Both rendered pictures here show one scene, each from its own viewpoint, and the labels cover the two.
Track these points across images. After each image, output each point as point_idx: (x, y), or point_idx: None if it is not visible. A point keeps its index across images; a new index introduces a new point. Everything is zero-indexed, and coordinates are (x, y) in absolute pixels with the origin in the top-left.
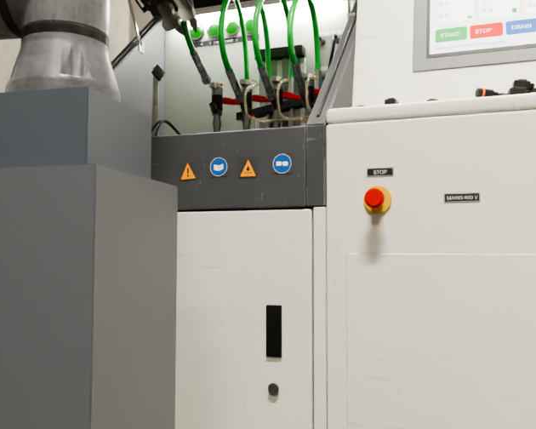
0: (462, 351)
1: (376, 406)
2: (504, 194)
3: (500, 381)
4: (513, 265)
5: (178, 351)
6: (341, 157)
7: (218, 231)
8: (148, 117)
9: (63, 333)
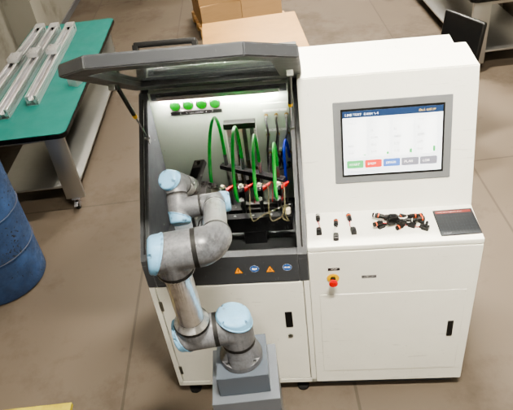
0: (367, 319)
1: (334, 336)
2: (386, 275)
3: (381, 325)
4: (388, 295)
5: None
6: (315, 264)
7: (257, 290)
8: (265, 336)
9: None
